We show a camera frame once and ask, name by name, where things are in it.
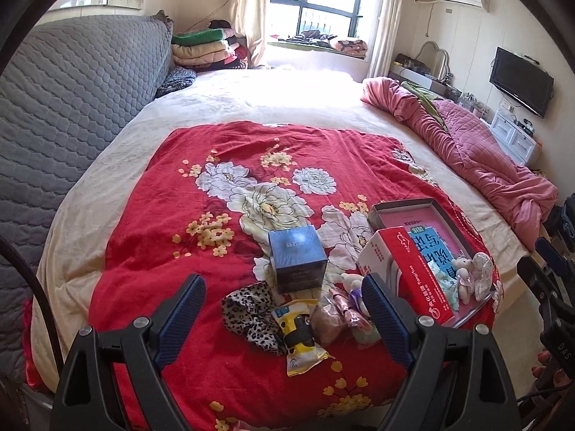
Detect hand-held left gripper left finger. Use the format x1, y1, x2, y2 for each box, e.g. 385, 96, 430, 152
54, 274, 207, 431

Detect vanity mirror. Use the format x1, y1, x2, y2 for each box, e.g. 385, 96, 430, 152
418, 40, 450, 79

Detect black television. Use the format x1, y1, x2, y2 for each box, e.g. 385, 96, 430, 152
489, 46, 555, 119

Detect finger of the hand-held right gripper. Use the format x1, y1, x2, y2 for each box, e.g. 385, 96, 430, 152
516, 256, 575, 319
534, 237, 575, 279

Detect dark bag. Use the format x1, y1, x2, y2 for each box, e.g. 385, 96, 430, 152
543, 193, 575, 243

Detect leopard print cloth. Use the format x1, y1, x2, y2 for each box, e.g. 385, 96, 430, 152
221, 281, 288, 356

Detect green folded blanket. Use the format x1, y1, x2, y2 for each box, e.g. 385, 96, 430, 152
172, 29, 227, 46

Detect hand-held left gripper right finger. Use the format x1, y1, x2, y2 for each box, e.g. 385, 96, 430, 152
362, 273, 524, 431

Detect dark blue box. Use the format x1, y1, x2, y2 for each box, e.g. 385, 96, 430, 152
268, 226, 328, 295

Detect white drawer cabinet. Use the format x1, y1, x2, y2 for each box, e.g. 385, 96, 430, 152
489, 110, 542, 167

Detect cream plush bear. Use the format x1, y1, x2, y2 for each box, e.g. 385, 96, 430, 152
450, 256, 477, 301

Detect floral cushion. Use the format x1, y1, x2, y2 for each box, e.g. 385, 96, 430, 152
330, 38, 368, 58

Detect shallow red box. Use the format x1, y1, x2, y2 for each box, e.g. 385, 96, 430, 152
367, 198, 499, 329

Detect dark clothes on windowsill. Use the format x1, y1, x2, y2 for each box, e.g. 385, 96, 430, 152
287, 29, 337, 48

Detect person's right hand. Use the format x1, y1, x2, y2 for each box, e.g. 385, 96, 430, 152
531, 350, 551, 380

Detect green cloth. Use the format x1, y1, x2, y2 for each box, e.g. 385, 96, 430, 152
401, 81, 438, 104

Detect pink quilt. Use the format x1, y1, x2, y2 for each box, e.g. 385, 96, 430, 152
360, 77, 560, 250

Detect white dotted cloth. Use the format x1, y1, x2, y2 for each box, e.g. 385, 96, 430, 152
471, 252, 492, 299

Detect black cable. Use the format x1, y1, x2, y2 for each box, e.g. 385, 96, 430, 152
0, 236, 64, 360

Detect brown pouch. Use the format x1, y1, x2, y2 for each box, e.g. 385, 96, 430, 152
310, 303, 349, 346

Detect cream curtain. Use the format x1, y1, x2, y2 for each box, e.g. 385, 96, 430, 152
366, 0, 411, 79
229, 0, 272, 68

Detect red and white carton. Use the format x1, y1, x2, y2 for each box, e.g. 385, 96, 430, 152
357, 227, 455, 328

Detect pile of dark red clothes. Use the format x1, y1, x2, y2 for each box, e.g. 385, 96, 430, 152
209, 19, 248, 70

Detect yellow and white snack packet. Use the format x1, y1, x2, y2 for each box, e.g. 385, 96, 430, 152
272, 298, 335, 377

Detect dressing table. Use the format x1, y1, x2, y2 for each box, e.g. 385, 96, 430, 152
388, 53, 450, 95

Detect pink item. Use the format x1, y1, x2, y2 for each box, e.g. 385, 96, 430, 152
330, 287, 370, 328

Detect cream bed sheet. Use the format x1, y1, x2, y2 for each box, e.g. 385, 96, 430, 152
31, 68, 540, 391

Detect red floral blanket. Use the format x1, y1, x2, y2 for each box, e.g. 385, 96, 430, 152
87, 120, 499, 431

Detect plush bear with purple ribbon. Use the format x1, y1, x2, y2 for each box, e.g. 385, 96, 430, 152
339, 272, 365, 315

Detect grey quilted headboard cover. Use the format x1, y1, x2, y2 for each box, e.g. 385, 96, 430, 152
0, 13, 174, 387

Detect dark patterned pillow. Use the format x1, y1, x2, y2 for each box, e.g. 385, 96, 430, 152
155, 66, 197, 99

